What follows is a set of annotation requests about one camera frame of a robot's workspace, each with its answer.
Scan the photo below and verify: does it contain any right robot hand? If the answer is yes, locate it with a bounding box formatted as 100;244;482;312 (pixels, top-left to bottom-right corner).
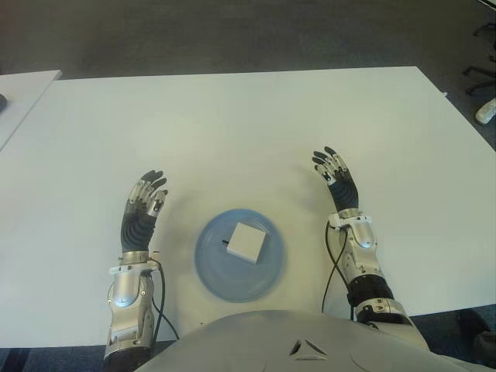
310;146;362;213

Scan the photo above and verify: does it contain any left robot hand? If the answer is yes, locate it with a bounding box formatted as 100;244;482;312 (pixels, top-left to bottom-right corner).
120;169;169;255

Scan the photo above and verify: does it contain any white charger block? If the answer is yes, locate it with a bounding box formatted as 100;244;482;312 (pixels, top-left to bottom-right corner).
221;222;269;267

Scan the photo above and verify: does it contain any blue round plate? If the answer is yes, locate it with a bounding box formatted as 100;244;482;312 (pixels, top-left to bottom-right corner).
193;208;289;305

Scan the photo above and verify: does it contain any grey robot torso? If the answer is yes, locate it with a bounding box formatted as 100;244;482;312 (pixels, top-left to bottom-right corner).
135;309;481;372

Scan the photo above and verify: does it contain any white shoe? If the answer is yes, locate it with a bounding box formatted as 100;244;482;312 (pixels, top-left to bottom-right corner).
474;97;496;126

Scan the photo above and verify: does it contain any neighbouring white table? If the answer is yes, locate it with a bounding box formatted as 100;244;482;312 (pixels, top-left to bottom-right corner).
0;70;64;153

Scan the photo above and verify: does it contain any black office chair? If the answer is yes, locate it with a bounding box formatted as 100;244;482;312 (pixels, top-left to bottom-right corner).
463;22;496;97

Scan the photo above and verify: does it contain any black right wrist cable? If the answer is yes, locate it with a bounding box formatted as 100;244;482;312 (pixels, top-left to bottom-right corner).
321;222;357;321

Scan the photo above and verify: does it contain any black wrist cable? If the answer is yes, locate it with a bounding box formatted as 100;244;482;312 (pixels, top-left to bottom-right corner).
151;263;181;342
321;222;357;321

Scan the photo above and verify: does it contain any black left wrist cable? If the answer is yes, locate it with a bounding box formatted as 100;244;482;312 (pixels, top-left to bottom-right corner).
151;263;181;342

